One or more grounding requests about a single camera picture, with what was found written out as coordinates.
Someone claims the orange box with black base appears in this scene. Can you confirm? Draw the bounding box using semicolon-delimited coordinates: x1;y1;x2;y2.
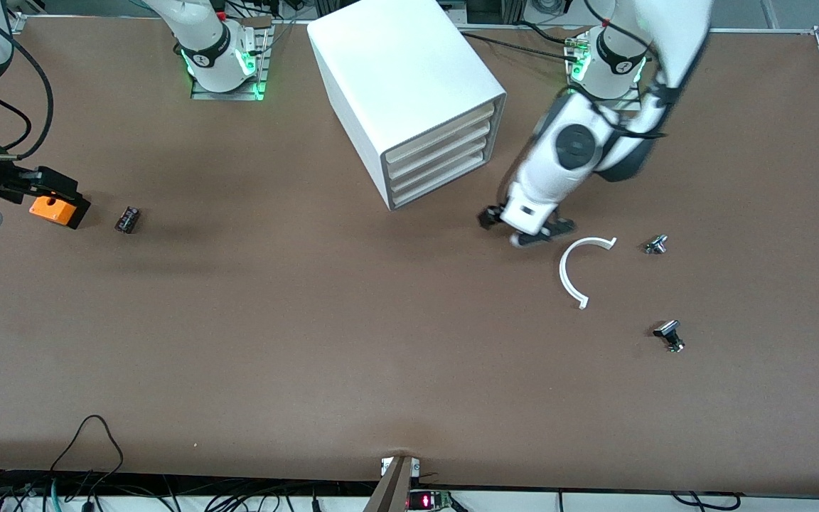
29;193;92;230

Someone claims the white curved plastic arc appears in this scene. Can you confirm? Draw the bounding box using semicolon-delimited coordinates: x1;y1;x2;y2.
559;237;618;310

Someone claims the device with red light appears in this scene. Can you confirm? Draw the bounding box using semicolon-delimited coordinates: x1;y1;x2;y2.
408;489;453;511

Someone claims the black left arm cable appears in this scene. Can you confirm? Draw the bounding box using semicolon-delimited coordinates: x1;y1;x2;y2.
580;0;670;139

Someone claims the aluminium arm base plate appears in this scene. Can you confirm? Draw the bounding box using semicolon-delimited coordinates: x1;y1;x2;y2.
567;32;643;111
191;16;274;101

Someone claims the black headed silver switch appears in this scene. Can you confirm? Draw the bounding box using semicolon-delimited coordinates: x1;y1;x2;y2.
653;320;686;353

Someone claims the black cable on table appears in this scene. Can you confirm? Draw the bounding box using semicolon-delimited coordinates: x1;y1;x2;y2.
461;31;581;62

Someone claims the thin black looped cable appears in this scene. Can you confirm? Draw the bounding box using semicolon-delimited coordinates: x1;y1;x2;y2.
49;415;124;479

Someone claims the grey camera stand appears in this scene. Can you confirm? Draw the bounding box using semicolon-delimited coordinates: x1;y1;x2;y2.
363;455;421;512

